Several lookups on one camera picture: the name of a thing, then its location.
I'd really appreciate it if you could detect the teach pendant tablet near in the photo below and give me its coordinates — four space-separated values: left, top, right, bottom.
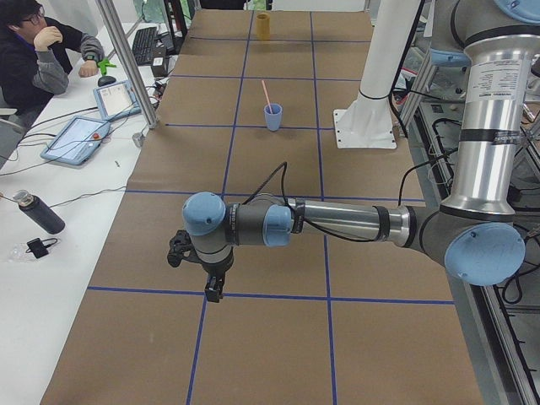
40 116 111 166

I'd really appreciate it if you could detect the teach pendant tablet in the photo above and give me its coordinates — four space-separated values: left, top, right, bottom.
93 80 141 122
40 116 111 166

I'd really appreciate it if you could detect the yellow wooden cup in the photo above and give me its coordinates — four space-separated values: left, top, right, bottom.
255 13 271 41

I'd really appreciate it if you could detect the black computer mouse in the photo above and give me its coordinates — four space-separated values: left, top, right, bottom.
98 75 116 87

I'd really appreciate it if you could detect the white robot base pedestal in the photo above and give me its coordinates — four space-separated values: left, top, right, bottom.
333 0 423 149

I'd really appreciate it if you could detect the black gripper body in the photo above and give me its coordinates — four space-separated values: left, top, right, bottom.
202 252 234 279

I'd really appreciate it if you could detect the black water bottle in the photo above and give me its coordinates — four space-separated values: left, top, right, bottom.
13 190 66 235

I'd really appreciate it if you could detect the teach pendant tablet far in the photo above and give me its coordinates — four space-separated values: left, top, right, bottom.
93 80 141 122

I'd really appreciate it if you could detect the small black adapter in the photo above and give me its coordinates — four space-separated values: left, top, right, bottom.
26 238 59 259

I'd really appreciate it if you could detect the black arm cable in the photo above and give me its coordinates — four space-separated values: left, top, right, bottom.
242 161 381 243

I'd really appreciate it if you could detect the black keyboard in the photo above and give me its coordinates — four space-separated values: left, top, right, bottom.
132 27 158 66

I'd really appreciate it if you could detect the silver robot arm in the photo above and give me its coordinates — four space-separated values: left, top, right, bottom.
168 1 539 302

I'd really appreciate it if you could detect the aluminium frame post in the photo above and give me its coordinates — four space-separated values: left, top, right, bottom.
95 0 158 130

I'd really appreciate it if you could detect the light blue cup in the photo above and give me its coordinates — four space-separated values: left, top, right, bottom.
264 103 283 132

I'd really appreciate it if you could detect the green plastic toy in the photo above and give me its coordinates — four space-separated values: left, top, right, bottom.
97 58 116 76

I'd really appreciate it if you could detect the seated person in black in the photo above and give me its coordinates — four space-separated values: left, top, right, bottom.
1 1 105 127

